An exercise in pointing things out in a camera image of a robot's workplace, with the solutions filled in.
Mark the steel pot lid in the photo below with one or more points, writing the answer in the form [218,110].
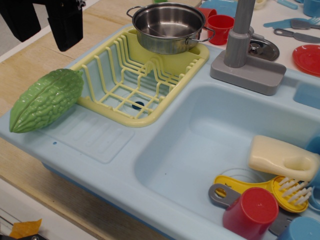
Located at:
[263,49]

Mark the grey toy spatula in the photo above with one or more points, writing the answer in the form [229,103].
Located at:
[303,25]

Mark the grey toy faucet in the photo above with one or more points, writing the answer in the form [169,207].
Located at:
[235,66]

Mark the blue cup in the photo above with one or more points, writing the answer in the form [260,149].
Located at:
[301,228]
[311,8]

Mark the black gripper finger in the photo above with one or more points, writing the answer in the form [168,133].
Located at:
[21,18]
[65,18]

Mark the red cup near faucet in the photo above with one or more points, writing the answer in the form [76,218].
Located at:
[221,24]

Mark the cream toy soap bottle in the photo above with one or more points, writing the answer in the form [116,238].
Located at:
[273,156]

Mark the steel pot with handles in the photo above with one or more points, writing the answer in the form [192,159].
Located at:
[169,28]

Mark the green toy bitter squash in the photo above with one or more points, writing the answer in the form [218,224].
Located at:
[46,100]

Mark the red cup in sink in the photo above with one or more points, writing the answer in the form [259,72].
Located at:
[251,215]

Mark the grey utensil in sink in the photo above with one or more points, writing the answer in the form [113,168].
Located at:
[224,196]

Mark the light blue toy sink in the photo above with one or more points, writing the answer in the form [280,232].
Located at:
[151,182]

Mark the orange tape piece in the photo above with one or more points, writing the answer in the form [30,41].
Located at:
[25,229]

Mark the blue plate top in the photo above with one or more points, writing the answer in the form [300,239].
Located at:
[223,7]

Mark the yellow plastic dish rack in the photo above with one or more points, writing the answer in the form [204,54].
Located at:
[131,85]

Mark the blue toy knife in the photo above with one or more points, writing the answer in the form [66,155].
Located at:
[282,24]

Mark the blue cup top right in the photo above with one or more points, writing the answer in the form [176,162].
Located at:
[311,8]

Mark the grey toy knife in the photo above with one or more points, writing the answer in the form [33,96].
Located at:
[298,36]

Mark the blue cup bottom right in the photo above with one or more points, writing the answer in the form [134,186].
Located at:
[301,228]

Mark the yellow dish brush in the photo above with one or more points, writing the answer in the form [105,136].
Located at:
[291,195]

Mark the red cup behind pot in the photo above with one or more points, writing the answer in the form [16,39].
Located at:
[207,12]

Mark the red plate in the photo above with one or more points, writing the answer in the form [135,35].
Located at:
[307,59]

